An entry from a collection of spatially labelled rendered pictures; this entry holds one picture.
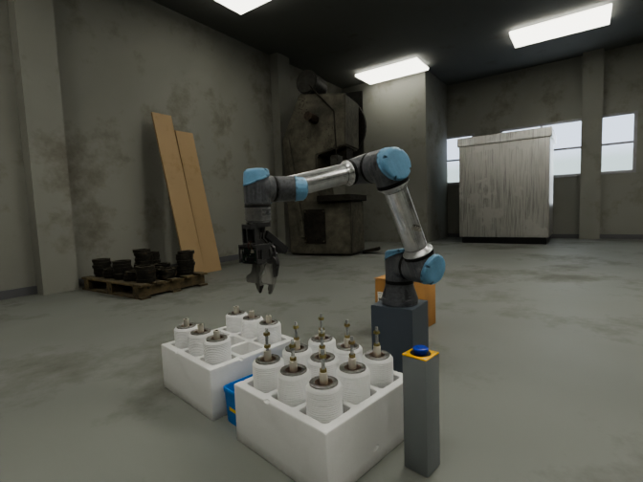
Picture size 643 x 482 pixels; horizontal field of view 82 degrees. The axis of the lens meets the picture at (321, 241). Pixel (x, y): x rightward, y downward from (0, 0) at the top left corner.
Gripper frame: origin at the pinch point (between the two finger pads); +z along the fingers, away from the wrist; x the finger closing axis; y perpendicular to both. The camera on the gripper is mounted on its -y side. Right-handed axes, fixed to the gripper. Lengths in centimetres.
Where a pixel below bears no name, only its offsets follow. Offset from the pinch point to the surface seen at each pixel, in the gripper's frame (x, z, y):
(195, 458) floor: -13, 47, 19
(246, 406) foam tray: -3.1, 34.2, 7.8
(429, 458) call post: 46, 42, -7
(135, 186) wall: -343, -57, -167
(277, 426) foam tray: 10.9, 34.5, 10.7
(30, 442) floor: -66, 47, 40
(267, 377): 2.6, 25.3, 4.3
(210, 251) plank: -286, 22, -224
